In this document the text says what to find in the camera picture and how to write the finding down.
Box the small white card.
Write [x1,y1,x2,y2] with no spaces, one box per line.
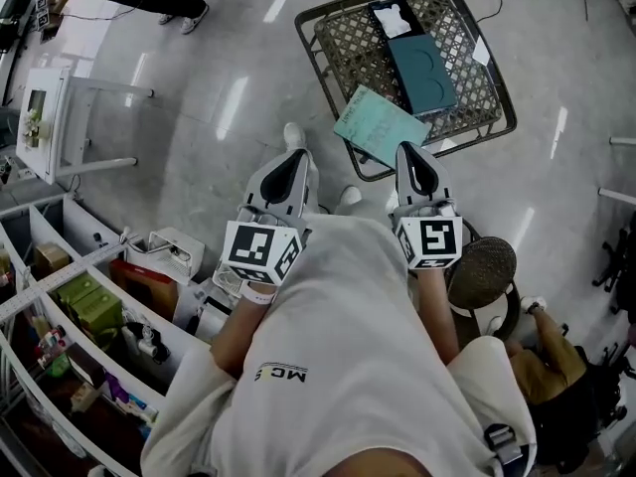
[471,41,494,68]

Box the person's right forearm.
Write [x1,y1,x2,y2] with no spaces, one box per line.
[412,264,461,365]

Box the black office chair base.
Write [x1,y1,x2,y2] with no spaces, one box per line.
[592,225,636,313]

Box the small white flower decoration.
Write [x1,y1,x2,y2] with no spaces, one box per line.
[21,108,52,149]

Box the white security camera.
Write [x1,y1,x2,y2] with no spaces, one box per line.
[120,322,171,366]

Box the white side table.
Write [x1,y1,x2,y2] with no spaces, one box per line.
[14,66,156,186]

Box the woven wicker side table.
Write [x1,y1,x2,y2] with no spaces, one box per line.
[293,0,520,184]

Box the round woven wicker stool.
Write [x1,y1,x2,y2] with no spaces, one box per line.
[448,235,522,313]

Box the white wire-front appliance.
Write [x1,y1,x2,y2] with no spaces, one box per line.
[125,227,207,288]

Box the black harness strap buckle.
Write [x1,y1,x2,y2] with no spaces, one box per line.
[483,421,529,467]

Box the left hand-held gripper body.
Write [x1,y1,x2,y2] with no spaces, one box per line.
[212,191,313,295]

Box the green box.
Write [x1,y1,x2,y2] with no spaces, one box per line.
[51,271,99,308]
[68,285,126,338]

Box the white wristband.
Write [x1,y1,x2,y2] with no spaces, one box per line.
[239,285,278,306]

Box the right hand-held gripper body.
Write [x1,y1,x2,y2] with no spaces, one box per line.
[388,196,465,271]

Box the purple packet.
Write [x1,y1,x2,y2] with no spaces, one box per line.
[100,372,161,425]

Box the person's white shirt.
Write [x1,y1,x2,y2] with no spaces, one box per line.
[141,212,539,477]

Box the light teal booklet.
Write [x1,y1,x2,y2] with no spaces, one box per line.
[331,83,433,167]

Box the brown cardboard box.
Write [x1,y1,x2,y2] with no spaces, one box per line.
[32,242,72,281]

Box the white item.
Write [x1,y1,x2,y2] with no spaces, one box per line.
[373,1,414,38]

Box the black box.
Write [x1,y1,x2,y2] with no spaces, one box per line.
[367,0,427,40]

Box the perforated metal bar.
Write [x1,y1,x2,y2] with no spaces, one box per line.
[0,233,144,323]

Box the white shelf unit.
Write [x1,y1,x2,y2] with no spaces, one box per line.
[0,190,216,477]

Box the red box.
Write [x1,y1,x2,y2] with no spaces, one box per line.
[108,257,181,318]

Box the person's left forearm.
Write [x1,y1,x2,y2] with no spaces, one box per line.
[210,281,280,380]

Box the dark teal box lid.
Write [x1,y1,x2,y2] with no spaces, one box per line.
[386,34,459,117]

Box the person's white left shoe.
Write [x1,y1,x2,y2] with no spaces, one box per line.
[282,121,308,152]

